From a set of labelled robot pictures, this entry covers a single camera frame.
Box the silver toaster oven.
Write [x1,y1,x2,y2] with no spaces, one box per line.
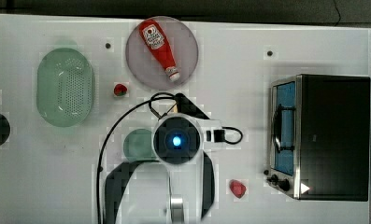
[264,74,371,202]

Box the green metal cup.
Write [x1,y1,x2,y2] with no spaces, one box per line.
[123,129,156,161]

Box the red ketchup bottle toy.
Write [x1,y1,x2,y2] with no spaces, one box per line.
[138,19,180,82]

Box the green perforated colander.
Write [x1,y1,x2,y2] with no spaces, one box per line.
[36,42,94,128]

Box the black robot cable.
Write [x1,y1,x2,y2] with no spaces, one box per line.
[95,91,244,224]

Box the grey round plate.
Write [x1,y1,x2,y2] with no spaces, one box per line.
[125,16,199,91]

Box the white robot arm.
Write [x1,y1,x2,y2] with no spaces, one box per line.
[96,92,225,224]

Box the red pepper toy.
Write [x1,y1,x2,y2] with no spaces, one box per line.
[229,180,247,199]

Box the red strawberry toy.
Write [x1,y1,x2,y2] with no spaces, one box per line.
[113,83,128,97]

